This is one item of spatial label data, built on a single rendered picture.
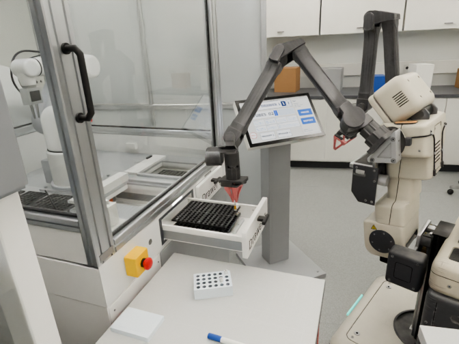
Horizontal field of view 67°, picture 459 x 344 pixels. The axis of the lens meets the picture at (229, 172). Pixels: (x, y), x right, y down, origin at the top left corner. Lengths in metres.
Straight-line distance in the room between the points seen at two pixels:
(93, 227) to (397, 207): 1.10
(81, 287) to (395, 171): 1.18
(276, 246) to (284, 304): 1.35
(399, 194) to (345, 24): 3.19
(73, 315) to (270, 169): 1.40
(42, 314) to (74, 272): 0.54
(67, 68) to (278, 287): 0.89
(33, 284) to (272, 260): 2.07
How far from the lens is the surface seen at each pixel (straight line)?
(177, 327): 1.11
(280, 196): 2.31
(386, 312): 1.94
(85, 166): 0.98
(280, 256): 2.55
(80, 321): 1.30
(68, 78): 0.94
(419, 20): 4.62
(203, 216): 1.36
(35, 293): 0.61
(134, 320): 1.14
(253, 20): 2.88
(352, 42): 4.85
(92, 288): 1.16
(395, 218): 1.52
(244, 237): 1.19
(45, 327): 0.65
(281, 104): 2.19
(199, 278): 1.20
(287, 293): 1.20
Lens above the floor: 1.53
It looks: 21 degrees down
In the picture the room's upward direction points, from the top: 3 degrees counter-clockwise
